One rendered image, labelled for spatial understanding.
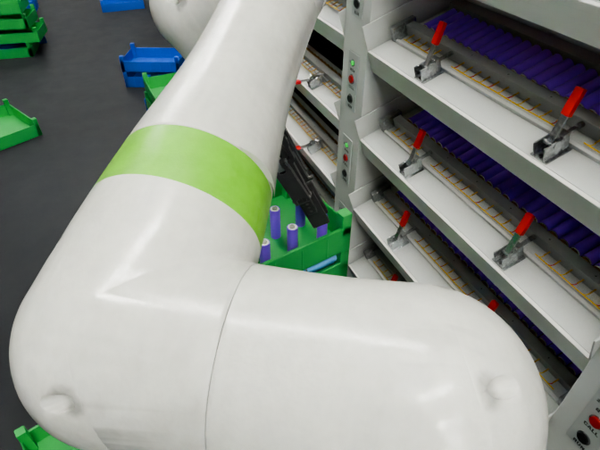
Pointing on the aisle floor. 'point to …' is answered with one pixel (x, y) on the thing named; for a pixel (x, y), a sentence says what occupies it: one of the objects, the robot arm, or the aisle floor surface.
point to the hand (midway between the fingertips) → (312, 204)
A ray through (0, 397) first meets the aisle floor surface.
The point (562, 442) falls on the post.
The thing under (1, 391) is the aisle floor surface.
